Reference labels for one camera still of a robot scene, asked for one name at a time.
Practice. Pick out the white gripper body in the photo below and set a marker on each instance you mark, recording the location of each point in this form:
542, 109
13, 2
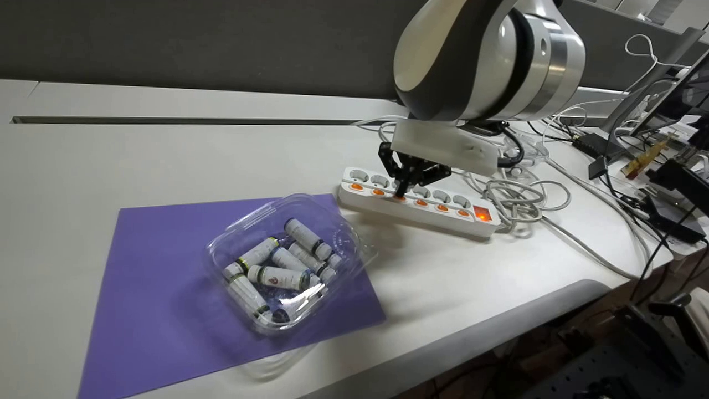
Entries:
446, 144

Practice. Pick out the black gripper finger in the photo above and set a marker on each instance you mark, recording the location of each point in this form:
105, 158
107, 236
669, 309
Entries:
389, 159
420, 173

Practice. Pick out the white six-socket power strip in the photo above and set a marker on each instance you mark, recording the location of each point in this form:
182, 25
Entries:
438, 208

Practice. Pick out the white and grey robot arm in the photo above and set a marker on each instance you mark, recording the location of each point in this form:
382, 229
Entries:
467, 68

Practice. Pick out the white tube with dark band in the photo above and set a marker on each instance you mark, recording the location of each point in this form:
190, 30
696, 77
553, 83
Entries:
307, 237

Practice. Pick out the grey flat device box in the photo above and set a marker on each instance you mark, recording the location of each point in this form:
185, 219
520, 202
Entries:
590, 104

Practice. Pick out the clear plastic container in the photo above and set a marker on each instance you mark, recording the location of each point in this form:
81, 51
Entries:
288, 259

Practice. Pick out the white tube in container centre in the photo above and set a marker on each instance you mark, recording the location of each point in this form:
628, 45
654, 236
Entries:
280, 278

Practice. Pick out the yellow tool on desk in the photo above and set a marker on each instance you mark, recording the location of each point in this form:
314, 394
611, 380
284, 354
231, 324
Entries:
644, 159

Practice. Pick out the white tube at container front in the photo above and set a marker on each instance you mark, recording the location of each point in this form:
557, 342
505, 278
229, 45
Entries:
251, 302

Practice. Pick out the purple rectangular mat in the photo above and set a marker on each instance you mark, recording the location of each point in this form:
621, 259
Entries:
163, 315

